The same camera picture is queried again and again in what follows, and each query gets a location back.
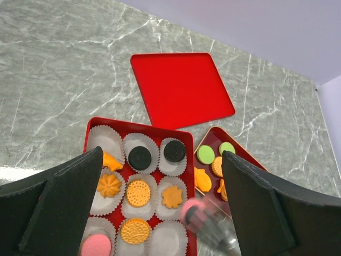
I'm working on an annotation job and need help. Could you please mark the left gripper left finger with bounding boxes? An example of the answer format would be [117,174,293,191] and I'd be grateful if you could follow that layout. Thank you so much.
[1,147,103,255]

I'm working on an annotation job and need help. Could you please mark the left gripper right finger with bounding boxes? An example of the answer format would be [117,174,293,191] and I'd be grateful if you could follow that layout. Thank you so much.
[222,151,340,255]

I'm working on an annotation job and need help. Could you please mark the metal tongs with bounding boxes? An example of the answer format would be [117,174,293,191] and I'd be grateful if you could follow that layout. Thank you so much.
[192,196,241,255]

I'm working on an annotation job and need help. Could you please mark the orange swirl cookie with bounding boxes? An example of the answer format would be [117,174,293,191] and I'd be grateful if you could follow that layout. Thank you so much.
[96,174,121,198]
[217,179,228,202]

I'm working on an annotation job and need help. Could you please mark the orange fish cookie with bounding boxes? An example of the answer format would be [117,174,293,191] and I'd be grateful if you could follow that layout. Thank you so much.
[194,167,212,192]
[102,151,124,172]

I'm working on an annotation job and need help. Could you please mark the orange sandwich cookie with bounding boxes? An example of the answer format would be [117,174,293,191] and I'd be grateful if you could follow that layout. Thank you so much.
[120,218,151,245]
[126,180,151,207]

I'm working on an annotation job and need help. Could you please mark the orange flower cookie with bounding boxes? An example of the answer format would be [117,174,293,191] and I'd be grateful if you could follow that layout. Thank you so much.
[161,185,183,209]

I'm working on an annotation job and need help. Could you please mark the red cookie box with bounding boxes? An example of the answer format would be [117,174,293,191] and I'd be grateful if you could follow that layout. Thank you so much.
[82,117,197,255]

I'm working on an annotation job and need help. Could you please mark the black sandwich cookie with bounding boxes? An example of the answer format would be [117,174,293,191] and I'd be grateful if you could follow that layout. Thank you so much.
[128,146,152,171]
[164,140,186,163]

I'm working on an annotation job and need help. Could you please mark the red box lid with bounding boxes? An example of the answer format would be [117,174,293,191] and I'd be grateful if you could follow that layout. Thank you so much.
[131,53,236,130]

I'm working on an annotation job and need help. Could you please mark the pink round cookie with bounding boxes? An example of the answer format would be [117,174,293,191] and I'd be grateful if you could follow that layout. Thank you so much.
[180,197,210,233]

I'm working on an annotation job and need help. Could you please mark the plain round orange cookie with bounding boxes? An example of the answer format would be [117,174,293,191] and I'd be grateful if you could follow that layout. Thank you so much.
[211,156,223,178]

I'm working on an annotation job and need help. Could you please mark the green round cookie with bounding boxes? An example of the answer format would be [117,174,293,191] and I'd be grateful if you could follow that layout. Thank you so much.
[197,145,215,165]

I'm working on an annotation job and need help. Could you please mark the dark red gold-rimmed tray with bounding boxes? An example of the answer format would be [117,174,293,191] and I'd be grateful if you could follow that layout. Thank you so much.
[194,126,267,204]

